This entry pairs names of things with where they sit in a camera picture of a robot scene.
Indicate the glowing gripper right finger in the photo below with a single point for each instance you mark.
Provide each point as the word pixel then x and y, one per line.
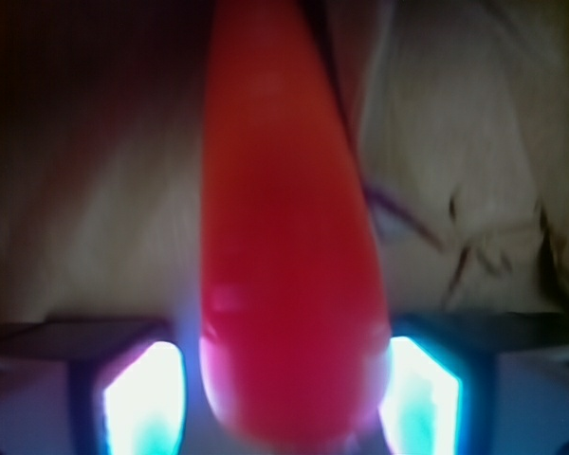
pixel 478 383

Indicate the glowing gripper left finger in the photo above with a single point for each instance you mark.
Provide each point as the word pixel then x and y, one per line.
pixel 91 386

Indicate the orange toy carrot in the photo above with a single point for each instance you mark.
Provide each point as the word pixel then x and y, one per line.
pixel 294 328

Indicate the brown paper bag tray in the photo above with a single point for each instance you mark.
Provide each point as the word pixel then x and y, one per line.
pixel 457 113

